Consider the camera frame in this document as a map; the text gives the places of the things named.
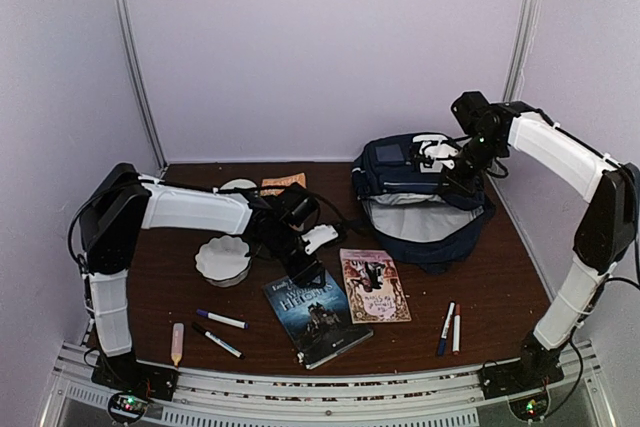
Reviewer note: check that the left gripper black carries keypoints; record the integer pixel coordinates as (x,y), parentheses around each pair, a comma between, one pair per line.
(302,274)

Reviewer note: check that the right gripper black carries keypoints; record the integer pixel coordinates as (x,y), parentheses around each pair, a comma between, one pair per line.
(464,184)

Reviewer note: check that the navy blue student backpack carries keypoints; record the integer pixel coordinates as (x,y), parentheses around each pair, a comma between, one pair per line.
(414,218)

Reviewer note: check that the blue Wuthering Heights book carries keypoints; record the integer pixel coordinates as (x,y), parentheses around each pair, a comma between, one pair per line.
(316,319)

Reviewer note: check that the pink illustrated paperback book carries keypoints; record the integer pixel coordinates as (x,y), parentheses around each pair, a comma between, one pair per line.
(373,287)

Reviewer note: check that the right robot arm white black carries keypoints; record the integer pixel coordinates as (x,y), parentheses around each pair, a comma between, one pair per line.
(609,227)

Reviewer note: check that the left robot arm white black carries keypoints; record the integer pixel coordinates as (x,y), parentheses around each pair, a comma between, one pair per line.
(127,202)

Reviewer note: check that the white scalloped ceramic bowl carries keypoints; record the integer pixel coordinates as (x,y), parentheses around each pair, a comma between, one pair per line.
(224,262)

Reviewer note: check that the orange paperback book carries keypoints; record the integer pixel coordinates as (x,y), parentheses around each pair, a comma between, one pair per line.
(276,186)

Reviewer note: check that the purple capped white marker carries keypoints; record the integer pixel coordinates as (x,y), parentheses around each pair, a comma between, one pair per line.
(222,319)

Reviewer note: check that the black capped white marker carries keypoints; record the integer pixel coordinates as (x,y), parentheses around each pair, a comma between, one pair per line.
(218,341)

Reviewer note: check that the pink glue tube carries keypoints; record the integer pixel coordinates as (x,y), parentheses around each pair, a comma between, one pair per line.
(177,344)

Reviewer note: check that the brown capped white marker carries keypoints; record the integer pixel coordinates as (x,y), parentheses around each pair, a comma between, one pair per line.
(456,330)

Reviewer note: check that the blue capped white marker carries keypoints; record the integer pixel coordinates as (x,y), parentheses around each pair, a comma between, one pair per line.
(445,328)

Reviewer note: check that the left circuit board with leds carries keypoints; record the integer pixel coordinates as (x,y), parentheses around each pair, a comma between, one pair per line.
(126,408)

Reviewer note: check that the circuit board with leds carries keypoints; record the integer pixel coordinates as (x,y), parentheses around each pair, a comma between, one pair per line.
(126,408)
(530,408)

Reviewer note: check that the right circuit board with leds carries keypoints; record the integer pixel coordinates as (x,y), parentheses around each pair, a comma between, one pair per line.
(530,408)

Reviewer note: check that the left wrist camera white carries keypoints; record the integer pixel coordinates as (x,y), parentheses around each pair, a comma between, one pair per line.
(321,235)

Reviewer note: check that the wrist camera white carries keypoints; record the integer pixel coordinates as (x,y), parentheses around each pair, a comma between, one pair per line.
(321,235)
(433,152)

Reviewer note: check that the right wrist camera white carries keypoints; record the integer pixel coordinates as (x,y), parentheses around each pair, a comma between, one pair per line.
(433,152)

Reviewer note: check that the right aluminium frame post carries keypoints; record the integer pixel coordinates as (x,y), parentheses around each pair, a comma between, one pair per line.
(523,41)

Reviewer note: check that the aluminium frame post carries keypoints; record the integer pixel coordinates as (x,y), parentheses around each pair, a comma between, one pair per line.
(134,70)
(523,41)

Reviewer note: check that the front aluminium rail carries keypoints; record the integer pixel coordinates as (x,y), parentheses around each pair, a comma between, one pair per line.
(446,397)

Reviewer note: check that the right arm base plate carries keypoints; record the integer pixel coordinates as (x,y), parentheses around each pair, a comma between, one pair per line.
(510,378)

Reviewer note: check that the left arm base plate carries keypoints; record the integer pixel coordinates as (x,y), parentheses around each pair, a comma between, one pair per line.
(137,379)

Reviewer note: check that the left aluminium frame post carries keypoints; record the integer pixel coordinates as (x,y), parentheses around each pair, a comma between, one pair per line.
(134,70)

